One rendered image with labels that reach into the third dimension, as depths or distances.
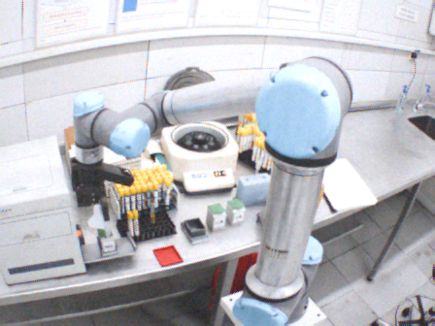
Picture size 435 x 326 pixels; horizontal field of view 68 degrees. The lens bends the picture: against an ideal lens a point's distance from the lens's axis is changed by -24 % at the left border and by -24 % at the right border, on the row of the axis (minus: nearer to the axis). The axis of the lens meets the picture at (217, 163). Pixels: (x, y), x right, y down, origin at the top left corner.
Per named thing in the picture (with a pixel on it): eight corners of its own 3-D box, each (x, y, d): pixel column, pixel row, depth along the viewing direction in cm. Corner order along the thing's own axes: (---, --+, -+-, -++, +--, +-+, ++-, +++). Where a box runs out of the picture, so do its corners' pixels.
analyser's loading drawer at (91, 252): (74, 268, 99) (70, 256, 96) (68, 251, 104) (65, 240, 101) (137, 256, 108) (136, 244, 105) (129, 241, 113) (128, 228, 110)
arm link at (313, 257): (317, 274, 93) (332, 234, 87) (298, 308, 83) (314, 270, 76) (277, 261, 98) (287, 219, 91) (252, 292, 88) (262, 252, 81)
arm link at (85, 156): (100, 129, 90) (107, 147, 84) (100, 146, 92) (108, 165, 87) (72, 135, 87) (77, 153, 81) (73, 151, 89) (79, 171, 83)
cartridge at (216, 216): (212, 231, 124) (215, 214, 120) (205, 221, 128) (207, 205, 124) (223, 228, 126) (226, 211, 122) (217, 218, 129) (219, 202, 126)
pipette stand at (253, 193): (241, 212, 133) (246, 187, 128) (232, 199, 138) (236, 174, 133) (268, 207, 137) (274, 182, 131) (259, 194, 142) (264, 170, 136)
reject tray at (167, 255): (161, 267, 109) (161, 265, 108) (151, 250, 114) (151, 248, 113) (184, 262, 112) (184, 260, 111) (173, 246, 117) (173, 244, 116)
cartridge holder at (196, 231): (191, 244, 118) (192, 236, 116) (180, 225, 125) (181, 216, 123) (209, 241, 120) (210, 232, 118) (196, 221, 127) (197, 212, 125)
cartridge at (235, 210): (231, 226, 127) (234, 210, 123) (223, 216, 130) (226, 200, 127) (243, 223, 129) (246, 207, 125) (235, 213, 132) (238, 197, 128)
